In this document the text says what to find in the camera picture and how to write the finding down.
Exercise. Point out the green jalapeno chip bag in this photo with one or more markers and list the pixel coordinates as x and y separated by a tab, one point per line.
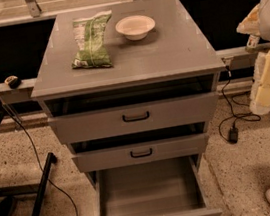
89	36

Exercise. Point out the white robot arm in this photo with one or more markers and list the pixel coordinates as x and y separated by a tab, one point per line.
264	18

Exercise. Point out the grey drawer cabinet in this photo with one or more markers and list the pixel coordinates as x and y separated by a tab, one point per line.
174	60

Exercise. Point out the top grey drawer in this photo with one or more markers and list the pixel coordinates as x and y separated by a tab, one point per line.
134	119

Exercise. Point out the grey drawer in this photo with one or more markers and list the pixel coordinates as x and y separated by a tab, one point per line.
140	153
134	119
162	188

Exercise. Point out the middle grey drawer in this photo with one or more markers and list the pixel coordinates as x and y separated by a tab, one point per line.
140	153

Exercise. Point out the bottom grey drawer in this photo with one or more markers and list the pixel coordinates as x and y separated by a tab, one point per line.
162	188

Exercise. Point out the small clear bottle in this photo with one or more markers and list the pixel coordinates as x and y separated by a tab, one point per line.
252	43

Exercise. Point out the white bowl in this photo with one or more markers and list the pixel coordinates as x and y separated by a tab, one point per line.
135	27

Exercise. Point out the black tape measure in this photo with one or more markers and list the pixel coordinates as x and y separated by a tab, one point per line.
13	81

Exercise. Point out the black stand leg left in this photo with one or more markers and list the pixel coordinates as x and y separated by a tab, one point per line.
50	159

